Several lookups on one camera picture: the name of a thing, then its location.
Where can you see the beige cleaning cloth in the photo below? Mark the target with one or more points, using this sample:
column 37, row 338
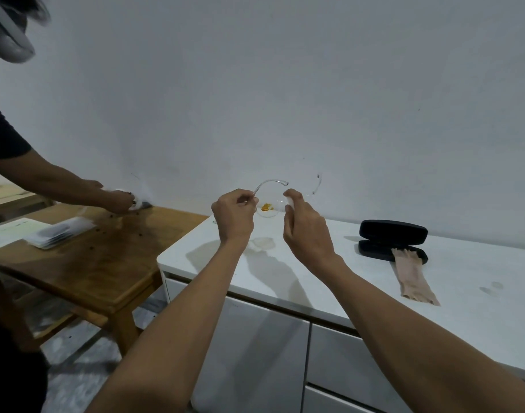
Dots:
column 413, row 279

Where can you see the black glasses case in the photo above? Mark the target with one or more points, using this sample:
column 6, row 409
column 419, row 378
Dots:
column 391, row 232

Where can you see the dark wooden table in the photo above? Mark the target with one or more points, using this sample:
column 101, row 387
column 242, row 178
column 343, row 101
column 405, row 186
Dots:
column 107, row 258

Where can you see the person's left forearm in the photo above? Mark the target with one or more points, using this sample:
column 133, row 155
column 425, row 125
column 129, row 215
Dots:
column 181, row 339

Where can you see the clear frame eyeglasses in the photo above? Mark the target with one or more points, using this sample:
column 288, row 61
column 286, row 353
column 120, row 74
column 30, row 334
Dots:
column 267, row 207

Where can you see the another person's forearm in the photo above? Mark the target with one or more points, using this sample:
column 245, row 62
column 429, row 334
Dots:
column 43, row 176

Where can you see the person's right hand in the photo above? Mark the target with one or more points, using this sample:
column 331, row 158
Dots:
column 307, row 236

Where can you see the person's right forearm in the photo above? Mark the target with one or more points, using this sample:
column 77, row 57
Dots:
column 417, row 352

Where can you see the white paper sheet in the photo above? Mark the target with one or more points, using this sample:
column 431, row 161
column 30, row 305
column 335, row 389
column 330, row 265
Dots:
column 9, row 232

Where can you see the person's left hand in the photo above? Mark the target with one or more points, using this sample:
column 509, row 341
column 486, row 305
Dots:
column 234, row 217

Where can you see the white drawer cabinet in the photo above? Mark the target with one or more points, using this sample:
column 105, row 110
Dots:
column 262, row 352

